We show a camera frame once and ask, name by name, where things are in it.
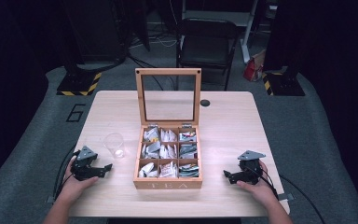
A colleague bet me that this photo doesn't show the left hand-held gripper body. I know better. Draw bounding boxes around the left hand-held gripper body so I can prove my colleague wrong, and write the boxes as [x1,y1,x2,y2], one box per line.
[70,145,106,182]

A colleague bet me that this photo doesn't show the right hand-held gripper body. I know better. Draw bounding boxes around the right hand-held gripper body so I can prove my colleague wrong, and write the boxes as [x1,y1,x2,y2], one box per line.
[233,149,267,186]

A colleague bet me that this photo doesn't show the person's left hand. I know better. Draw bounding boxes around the person's left hand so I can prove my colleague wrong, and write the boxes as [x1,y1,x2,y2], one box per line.
[61,155,100,203]

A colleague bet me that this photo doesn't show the person's right hand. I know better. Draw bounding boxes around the person's right hand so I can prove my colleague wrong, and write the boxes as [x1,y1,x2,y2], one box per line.
[236,160,279,208]

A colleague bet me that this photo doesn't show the clear plastic cup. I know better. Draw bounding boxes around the clear plastic cup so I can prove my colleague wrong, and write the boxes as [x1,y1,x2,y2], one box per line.
[103,132,126,160]

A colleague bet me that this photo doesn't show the assorted tea bag packets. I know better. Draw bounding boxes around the assorted tea bag packets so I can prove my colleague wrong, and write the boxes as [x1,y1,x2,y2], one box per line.
[138,126,200,179]

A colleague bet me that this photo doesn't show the wooden tea box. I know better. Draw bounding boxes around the wooden tea box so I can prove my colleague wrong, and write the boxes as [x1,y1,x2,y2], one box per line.
[132,67,204,190]

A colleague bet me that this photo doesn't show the striped black stand base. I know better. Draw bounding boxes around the striped black stand base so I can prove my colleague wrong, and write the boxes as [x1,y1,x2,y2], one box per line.
[56,70,103,97]
[261,71,306,97]

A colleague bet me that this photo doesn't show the red bag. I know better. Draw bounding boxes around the red bag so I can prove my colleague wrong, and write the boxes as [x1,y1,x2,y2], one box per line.
[242,49,267,83]

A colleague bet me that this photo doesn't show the black folding chair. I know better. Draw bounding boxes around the black folding chair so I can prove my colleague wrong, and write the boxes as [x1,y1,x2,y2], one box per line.
[175,17,241,91]

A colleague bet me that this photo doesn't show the black equipment rack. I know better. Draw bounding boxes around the black equipment rack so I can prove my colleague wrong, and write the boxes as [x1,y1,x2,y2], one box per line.
[60,0,152,68]

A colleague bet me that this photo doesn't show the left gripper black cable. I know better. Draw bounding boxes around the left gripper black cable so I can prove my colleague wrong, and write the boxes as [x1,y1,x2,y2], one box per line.
[52,145,79,202]

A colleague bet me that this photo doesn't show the black floor cables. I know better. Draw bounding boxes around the black floor cables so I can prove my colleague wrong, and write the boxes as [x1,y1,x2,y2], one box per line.
[126,18,181,91]

